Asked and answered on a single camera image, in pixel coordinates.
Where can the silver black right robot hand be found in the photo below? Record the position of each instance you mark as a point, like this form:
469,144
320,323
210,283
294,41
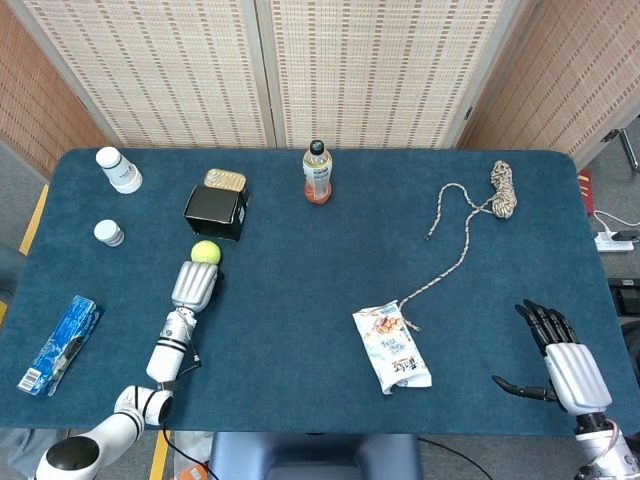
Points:
575,370

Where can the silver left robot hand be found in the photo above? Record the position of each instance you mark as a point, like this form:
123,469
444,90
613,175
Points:
194,285

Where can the yellow tennis ball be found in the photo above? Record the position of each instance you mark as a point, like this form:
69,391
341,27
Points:
206,252

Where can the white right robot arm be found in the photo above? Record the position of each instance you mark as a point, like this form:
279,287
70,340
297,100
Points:
612,455

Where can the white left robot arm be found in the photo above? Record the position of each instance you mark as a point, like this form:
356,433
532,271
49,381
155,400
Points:
167,355

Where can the black cardboard box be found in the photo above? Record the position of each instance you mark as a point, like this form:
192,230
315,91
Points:
212,207

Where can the black floor device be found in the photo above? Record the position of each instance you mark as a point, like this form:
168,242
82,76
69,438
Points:
627,297

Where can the small white plastic jar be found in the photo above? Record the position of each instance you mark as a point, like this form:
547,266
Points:
108,232

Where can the gold rectangular tin can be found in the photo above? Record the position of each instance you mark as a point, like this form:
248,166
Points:
226,179

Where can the blue table cloth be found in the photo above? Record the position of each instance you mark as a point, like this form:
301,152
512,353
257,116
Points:
310,280

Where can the white power strip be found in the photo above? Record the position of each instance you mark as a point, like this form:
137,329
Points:
612,245

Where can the large white bottle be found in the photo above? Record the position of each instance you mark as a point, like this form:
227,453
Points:
120,175

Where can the blue rectangular carton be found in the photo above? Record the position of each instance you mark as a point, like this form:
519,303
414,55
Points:
60,345

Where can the orange juice plastic bottle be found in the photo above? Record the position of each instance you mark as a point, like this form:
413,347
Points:
317,175

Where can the red yellow paper bag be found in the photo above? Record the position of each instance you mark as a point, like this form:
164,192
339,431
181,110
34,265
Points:
587,192

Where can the white snack bag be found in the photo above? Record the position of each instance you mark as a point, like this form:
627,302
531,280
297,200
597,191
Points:
392,350

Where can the orange round object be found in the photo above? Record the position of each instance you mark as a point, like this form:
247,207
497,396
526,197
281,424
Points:
194,472

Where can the light woven screen panel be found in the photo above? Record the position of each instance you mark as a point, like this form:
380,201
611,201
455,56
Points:
375,70
160,70

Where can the metal stand leg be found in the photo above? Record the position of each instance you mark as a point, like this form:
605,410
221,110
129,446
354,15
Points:
627,145

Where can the brown woven screen panel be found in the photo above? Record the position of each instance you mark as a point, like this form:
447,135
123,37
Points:
560,75
35,105

